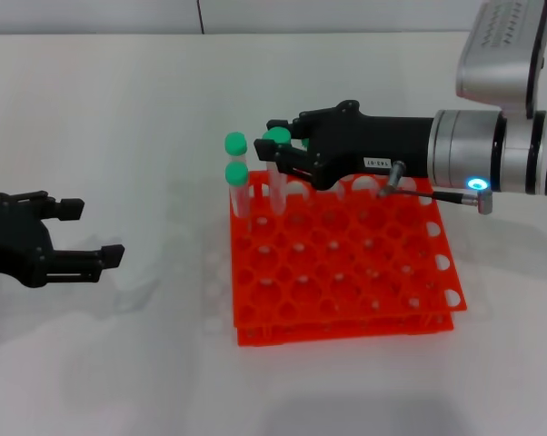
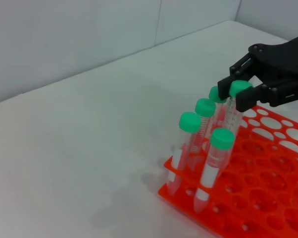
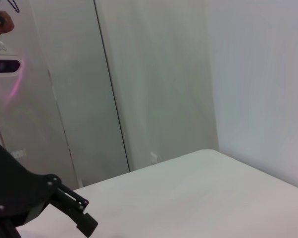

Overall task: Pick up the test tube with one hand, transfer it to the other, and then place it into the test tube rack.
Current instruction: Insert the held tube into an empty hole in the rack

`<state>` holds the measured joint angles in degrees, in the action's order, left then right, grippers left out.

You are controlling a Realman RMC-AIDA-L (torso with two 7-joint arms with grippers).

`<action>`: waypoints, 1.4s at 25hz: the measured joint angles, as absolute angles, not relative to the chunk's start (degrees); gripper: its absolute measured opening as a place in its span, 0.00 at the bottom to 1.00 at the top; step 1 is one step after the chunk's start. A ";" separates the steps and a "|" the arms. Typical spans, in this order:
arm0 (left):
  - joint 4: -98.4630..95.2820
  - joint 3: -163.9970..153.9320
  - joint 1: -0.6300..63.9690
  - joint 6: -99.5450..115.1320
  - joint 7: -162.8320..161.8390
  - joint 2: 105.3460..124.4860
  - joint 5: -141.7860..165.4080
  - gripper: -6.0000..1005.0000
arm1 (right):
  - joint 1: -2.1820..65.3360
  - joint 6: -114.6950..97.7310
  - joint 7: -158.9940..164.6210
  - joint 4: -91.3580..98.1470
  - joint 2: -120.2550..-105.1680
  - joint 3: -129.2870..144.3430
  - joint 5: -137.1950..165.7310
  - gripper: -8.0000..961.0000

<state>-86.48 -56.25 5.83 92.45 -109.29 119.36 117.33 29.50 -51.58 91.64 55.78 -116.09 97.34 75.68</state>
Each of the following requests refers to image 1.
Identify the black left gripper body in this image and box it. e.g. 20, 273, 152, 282
0, 193, 56, 290

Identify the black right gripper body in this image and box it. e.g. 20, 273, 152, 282
312, 99, 436, 191

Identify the orange test tube rack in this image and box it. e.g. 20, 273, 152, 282
230, 168, 468, 349

